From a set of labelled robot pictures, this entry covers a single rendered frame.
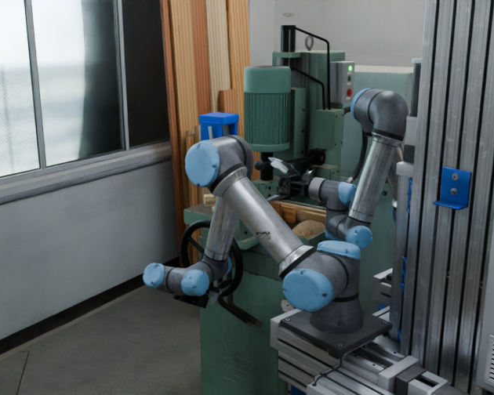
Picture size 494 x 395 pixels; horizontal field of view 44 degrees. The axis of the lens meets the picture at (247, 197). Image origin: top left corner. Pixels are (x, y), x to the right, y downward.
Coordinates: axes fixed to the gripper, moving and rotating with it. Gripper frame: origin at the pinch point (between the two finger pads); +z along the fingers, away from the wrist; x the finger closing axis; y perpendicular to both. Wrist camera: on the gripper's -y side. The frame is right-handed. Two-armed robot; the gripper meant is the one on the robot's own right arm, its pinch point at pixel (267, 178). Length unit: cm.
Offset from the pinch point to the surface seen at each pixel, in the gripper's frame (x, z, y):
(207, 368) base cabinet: 88, 30, -4
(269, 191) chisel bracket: 8.5, 8.7, -13.7
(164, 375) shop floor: 109, 66, -15
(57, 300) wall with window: 93, 145, -12
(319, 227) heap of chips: 16.8, -16.9, -9.5
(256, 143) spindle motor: -10.7, 11.1, -7.4
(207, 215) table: 19.7, 28.7, -0.7
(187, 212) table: 20.4, 39.2, -0.8
